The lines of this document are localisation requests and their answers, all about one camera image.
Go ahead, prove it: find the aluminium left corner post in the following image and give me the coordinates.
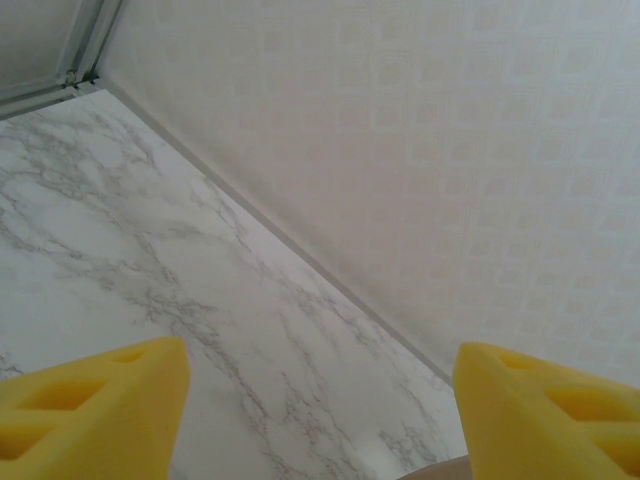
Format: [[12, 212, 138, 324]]
[[53, 0, 125, 91]]

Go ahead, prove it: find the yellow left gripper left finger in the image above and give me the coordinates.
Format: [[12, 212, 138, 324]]
[[0, 337, 192, 480]]

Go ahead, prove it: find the aluminium left side rail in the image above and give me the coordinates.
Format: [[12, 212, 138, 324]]
[[0, 79, 99, 121]]

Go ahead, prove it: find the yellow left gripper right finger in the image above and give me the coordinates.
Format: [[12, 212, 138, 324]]
[[452, 341, 640, 480]]

